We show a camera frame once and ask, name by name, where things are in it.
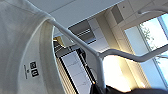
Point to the white black-framed board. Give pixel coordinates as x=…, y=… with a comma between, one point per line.
x=75, y=71

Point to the ceiling air vent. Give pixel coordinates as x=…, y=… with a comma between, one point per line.
x=81, y=32

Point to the large bright window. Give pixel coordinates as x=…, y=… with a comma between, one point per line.
x=150, y=43

